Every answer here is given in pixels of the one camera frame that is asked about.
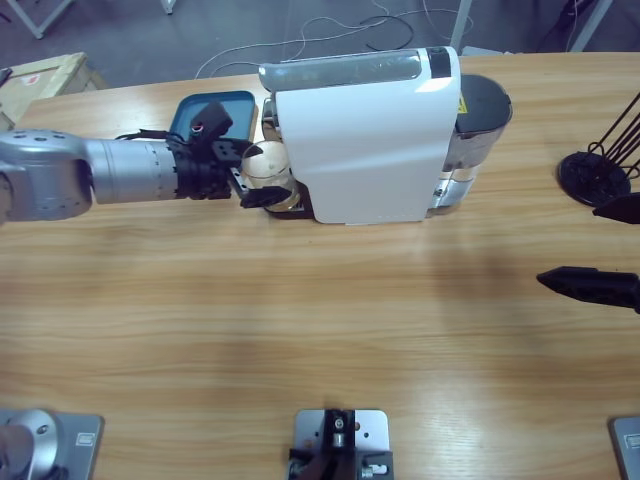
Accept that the clear water tank black lid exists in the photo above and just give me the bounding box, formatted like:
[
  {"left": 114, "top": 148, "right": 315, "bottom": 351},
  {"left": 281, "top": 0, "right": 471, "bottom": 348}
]
[{"left": 433, "top": 73, "right": 514, "bottom": 214}]

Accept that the white slanted frame bar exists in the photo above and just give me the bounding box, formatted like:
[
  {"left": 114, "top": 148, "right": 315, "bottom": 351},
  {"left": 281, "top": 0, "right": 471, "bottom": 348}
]
[{"left": 569, "top": 0, "right": 614, "bottom": 53}]

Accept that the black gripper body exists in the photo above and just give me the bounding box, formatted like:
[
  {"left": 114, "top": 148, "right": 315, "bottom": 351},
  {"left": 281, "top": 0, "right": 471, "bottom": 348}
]
[{"left": 168, "top": 141, "right": 249, "bottom": 202}]

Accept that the wooden crate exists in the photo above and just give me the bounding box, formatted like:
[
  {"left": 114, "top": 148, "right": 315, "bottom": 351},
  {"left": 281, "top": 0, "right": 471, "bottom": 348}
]
[{"left": 0, "top": 51, "right": 107, "bottom": 126}]

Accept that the white floor cable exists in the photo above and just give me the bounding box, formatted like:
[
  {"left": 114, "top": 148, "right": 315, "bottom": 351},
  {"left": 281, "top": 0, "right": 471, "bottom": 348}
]
[{"left": 193, "top": 0, "right": 401, "bottom": 80}]

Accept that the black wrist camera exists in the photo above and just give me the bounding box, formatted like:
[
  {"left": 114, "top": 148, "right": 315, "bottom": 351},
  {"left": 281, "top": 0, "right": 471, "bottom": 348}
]
[{"left": 188, "top": 101, "right": 235, "bottom": 147}]

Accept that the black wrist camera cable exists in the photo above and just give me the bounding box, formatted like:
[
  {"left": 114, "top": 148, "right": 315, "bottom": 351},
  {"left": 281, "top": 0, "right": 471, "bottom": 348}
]
[{"left": 114, "top": 128, "right": 189, "bottom": 147}]

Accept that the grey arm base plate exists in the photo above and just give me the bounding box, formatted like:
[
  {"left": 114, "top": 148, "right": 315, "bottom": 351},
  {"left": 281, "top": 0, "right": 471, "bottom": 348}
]
[
  {"left": 0, "top": 407, "right": 106, "bottom": 480},
  {"left": 607, "top": 414, "right": 640, "bottom": 480}
]

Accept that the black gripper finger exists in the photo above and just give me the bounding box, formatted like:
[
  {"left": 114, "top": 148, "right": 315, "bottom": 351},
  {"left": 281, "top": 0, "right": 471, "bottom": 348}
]
[
  {"left": 536, "top": 266, "right": 640, "bottom": 315},
  {"left": 239, "top": 185, "right": 288, "bottom": 210},
  {"left": 212, "top": 140, "right": 264, "bottom": 164},
  {"left": 592, "top": 192, "right": 640, "bottom": 225}
]

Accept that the blue rectangular tray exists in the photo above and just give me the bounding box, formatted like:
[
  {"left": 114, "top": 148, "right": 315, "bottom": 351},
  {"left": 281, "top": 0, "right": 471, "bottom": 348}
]
[{"left": 169, "top": 90, "right": 258, "bottom": 146}]

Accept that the clear drinking glass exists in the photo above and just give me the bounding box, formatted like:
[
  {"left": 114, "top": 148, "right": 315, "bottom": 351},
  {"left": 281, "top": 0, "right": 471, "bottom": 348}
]
[{"left": 241, "top": 139, "right": 301, "bottom": 211}]

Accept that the black floor cable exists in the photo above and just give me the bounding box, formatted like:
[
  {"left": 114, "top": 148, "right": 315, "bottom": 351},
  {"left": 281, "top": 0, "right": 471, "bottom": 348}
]
[{"left": 358, "top": 14, "right": 415, "bottom": 52}]

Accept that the grey camera mount dark post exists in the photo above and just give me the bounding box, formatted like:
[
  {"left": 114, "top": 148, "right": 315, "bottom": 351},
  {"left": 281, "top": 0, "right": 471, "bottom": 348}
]
[{"left": 288, "top": 407, "right": 396, "bottom": 480}]

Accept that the black capsule holder with rods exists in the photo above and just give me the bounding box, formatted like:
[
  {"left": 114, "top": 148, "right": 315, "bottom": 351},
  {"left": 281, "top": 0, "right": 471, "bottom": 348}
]
[{"left": 557, "top": 92, "right": 640, "bottom": 207}]

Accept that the white metal frame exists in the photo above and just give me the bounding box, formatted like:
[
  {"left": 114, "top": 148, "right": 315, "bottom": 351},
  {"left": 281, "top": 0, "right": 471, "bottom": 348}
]
[{"left": 0, "top": 0, "right": 76, "bottom": 40}]

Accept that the white capsule coffee machine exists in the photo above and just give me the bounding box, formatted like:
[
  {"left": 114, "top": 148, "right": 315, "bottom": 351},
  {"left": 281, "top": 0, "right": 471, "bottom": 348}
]
[{"left": 258, "top": 45, "right": 464, "bottom": 226}]

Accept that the white metal table leg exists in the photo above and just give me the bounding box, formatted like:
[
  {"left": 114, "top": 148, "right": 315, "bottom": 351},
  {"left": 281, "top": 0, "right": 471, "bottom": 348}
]
[{"left": 451, "top": 0, "right": 474, "bottom": 49}]

